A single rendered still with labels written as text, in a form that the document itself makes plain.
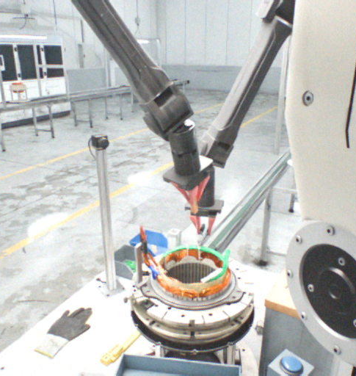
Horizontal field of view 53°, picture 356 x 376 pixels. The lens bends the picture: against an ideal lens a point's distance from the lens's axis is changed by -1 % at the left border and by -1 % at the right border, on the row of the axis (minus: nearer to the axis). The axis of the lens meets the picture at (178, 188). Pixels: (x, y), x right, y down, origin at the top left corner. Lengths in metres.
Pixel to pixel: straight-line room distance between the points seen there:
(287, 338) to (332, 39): 0.84
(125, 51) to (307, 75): 0.39
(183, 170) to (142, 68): 0.23
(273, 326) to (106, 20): 0.82
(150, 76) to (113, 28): 0.10
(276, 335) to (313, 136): 0.77
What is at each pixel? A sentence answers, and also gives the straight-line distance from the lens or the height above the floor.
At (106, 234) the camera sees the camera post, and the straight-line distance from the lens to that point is 1.36.
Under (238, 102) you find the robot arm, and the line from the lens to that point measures 0.92.
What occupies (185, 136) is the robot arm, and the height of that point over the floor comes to 1.50.
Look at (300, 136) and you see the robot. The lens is 0.36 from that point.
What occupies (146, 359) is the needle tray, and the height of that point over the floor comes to 1.06.
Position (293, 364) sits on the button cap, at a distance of 0.87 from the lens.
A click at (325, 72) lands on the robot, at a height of 1.64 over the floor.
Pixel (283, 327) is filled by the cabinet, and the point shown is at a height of 0.99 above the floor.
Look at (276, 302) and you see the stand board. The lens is 0.99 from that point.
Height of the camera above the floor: 1.66
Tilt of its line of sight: 21 degrees down
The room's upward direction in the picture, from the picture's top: straight up
